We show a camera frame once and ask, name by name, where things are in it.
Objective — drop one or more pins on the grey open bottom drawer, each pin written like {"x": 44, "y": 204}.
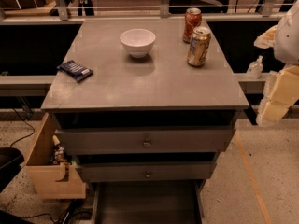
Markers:
{"x": 152, "y": 202}

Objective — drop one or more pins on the grey top drawer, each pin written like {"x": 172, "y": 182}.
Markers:
{"x": 101, "y": 141}

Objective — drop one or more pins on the black chair seat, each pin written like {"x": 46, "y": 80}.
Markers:
{"x": 10, "y": 164}

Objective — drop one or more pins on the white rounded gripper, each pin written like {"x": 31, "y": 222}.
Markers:
{"x": 288, "y": 37}

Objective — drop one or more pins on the orange soda can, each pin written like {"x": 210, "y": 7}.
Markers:
{"x": 193, "y": 17}

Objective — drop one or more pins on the blue rxbar blueberry bar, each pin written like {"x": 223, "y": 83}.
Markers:
{"x": 77, "y": 71}

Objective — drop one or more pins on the clear sanitizer pump bottle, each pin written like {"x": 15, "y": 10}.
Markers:
{"x": 255, "y": 68}

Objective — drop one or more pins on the white ceramic bowl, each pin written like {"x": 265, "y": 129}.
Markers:
{"x": 138, "y": 42}

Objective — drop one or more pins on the grey drawer cabinet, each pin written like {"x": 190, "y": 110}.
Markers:
{"x": 160, "y": 91}

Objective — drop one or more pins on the light wooden box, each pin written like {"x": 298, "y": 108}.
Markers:
{"x": 52, "y": 181}

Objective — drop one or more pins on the gold soda can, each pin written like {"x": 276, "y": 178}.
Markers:
{"x": 199, "y": 44}

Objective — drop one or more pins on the grey middle drawer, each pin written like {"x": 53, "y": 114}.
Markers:
{"x": 146, "y": 171}

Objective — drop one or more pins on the grey metal railing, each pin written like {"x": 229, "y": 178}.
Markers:
{"x": 149, "y": 13}

